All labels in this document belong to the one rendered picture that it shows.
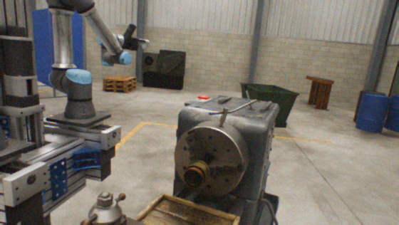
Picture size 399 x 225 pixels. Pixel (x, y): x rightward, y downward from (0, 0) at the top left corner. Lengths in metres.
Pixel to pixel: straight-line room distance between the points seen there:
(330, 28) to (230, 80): 4.51
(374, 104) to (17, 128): 6.95
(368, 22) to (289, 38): 3.08
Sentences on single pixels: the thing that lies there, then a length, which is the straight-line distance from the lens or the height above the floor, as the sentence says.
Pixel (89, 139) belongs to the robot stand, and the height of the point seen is 1.06.
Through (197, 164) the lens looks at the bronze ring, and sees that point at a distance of 0.97.
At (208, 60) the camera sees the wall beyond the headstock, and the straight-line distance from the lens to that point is 11.02.
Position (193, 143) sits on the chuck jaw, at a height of 1.17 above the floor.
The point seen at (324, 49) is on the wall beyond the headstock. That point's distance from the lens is 11.78.
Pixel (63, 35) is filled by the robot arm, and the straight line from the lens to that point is 1.47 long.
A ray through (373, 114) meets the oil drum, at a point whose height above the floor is 0.43.
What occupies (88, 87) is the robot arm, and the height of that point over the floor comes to 1.32.
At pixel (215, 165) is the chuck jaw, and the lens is 1.01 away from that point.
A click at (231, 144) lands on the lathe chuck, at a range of 1.03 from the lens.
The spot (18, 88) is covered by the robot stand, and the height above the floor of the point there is 1.33.
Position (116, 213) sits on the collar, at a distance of 0.68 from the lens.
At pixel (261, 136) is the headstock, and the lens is 1.15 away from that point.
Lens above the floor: 1.53
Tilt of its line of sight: 14 degrees down
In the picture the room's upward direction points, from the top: 5 degrees clockwise
